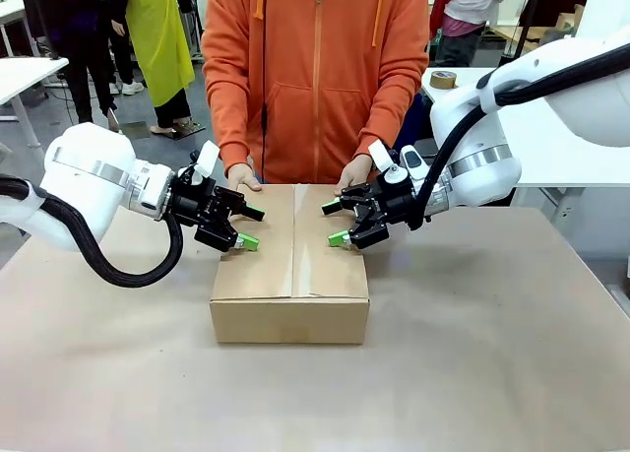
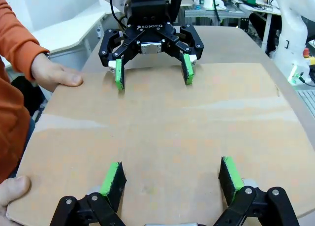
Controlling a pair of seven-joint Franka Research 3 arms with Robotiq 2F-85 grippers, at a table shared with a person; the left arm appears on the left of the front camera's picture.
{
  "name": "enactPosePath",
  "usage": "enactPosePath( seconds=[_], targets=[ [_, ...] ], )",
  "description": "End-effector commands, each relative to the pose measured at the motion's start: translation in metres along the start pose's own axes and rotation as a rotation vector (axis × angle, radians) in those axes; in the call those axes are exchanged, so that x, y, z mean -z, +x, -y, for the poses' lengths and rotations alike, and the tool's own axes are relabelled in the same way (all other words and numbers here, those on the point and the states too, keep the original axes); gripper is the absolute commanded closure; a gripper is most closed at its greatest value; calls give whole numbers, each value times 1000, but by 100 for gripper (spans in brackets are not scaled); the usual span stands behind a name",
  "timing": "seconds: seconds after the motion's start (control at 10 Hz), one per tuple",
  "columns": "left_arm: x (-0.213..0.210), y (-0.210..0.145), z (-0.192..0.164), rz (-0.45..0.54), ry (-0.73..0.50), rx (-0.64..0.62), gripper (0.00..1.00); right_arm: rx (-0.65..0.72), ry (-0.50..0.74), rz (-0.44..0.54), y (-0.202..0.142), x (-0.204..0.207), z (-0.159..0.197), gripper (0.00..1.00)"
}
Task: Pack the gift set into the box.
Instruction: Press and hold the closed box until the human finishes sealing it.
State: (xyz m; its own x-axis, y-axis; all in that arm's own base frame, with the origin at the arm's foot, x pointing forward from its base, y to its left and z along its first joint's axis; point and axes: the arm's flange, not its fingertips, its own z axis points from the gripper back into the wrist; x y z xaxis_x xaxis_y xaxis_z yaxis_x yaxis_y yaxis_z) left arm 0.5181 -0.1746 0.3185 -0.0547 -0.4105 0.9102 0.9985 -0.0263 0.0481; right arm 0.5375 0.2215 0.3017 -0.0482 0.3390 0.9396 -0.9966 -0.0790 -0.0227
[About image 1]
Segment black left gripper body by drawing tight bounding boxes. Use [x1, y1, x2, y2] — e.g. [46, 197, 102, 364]
[171, 166, 221, 229]

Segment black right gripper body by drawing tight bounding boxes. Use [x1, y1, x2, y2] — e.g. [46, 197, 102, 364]
[371, 175, 420, 229]

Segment brown cardboard box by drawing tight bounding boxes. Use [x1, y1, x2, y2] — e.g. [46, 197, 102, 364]
[209, 183, 371, 346]

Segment person's left forearm orange sleeve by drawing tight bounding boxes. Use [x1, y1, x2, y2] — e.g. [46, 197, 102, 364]
[356, 72, 430, 163]

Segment person's right forearm orange sleeve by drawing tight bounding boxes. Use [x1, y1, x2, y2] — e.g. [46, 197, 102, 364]
[203, 72, 253, 175]

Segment person's left hand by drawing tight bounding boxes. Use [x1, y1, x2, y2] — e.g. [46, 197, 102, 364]
[334, 155, 375, 197]

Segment person's right hand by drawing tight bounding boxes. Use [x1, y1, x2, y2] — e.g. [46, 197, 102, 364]
[226, 163, 263, 193]

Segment person in orange hoodie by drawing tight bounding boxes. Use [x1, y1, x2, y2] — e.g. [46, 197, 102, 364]
[201, 0, 432, 185]

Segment brown packing tape roll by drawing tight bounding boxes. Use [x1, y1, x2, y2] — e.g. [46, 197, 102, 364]
[428, 69, 461, 90]

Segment person in yellow apron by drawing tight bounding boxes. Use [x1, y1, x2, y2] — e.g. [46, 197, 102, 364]
[110, 0, 206, 137]

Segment person in pink white top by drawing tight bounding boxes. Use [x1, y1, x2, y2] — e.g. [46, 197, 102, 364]
[430, 0, 518, 69]

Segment person in black clothes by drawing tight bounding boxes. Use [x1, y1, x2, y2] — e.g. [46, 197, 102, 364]
[19, 0, 119, 131]

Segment white side table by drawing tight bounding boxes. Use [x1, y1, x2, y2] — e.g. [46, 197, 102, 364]
[0, 56, 70, 151]

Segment black stand pole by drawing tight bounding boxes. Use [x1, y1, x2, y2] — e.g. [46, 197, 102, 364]
[499, 0, 534, 69]

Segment stacked cardboard boxes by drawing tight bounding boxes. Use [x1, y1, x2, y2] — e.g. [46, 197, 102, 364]
[555, 3, 587, 34]

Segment white background desk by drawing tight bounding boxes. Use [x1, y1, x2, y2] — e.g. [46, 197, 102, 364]
[0, 0, 29, 57]

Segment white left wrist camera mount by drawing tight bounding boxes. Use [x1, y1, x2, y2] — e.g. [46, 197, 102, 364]
[189, 143, 221, 185]

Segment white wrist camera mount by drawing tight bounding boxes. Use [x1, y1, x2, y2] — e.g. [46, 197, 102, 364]
[368, 140, 427, 185]
[189, 143, 221, 185]

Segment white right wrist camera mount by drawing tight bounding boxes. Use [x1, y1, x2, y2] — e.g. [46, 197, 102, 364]
[368, 140, 427, 185]

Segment black right arm cable sleeve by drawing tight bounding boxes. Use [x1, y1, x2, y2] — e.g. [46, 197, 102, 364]
[409, 42, 630, 231]

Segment black arm cable sleeve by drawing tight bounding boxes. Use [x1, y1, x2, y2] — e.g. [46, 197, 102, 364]
[0, 175, 185, 290]
[409, 42, 630, 231]

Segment black left arm cable sleeve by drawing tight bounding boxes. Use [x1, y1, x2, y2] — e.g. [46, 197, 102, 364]
[0, 175, 185, 290]

